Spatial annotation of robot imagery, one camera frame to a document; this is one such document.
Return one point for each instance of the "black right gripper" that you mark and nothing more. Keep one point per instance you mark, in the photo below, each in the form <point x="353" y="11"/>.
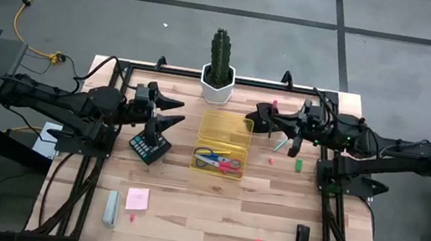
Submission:
<point x="308" y="133"/>

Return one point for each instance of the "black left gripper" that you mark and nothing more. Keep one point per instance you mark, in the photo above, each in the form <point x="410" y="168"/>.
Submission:
<point x="142" y="118"/>

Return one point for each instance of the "teal pencil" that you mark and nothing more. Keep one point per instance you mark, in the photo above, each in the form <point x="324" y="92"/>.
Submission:
<point x="280" y="145"/>

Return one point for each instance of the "black pen with pink cap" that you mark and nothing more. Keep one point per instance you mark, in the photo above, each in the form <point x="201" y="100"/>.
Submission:
<point x="274" y="103"/>

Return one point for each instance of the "yellow transparent pencil box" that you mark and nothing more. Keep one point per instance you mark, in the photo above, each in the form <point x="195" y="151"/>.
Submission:
<point x="224" y="132"/>

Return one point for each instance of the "pink sticky note pad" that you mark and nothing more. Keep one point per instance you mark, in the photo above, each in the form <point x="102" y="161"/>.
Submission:
<point x="137" y="199"/>

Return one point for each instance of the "small pink eraser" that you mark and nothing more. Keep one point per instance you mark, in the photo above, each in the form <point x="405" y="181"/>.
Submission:
<point x="271" y="161"/>
<point x="132" y="217"/>

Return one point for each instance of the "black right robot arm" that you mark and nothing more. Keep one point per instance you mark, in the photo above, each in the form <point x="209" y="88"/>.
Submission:
<point x="388" y="151"/>

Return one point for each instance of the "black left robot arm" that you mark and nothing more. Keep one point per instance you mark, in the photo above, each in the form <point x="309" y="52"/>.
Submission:
<point x="74" y="102"/>

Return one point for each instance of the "black hole punch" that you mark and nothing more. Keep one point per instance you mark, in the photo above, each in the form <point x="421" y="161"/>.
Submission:
<point x="257" y="118"/>

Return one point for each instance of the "green eraser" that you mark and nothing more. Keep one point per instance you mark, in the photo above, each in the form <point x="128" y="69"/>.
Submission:
<point x="299" y="165"/>

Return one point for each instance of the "black calculator with teal keys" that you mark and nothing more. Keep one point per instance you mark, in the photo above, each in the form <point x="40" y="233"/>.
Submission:
<point x="144" y="149"/>

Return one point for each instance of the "white hexagonal plant pot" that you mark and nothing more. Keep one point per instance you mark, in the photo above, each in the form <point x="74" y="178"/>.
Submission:
<point x="215" y="95"/>

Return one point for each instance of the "yellow pencil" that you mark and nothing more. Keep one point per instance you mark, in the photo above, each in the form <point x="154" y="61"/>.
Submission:
<point x="219" y="152"/>

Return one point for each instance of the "green column cactus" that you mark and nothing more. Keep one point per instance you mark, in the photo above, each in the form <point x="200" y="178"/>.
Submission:
<point x="220" y="58"/>

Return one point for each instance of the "grey eraser block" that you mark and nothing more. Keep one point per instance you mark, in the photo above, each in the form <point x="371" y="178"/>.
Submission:
<point x="111" y="209"/>

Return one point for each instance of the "black gripper underside mount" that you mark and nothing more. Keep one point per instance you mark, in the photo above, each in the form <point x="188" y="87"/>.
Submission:
<point x="294" y="146"/>
<point x="151" y="128"/>

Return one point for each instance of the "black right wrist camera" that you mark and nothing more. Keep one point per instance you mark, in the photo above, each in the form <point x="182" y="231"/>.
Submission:
<point x="312" y="114"/>

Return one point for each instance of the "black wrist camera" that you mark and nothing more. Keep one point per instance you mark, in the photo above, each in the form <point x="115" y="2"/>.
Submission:
<point x="312" y="114"/>
<point x="145" y="95"/>

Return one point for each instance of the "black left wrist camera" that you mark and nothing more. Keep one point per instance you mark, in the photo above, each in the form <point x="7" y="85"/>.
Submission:
<point x="145" y="95"/>

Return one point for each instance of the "black aluminium table frame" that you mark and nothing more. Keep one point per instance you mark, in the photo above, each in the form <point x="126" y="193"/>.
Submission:
<point x="267" y="84"/>

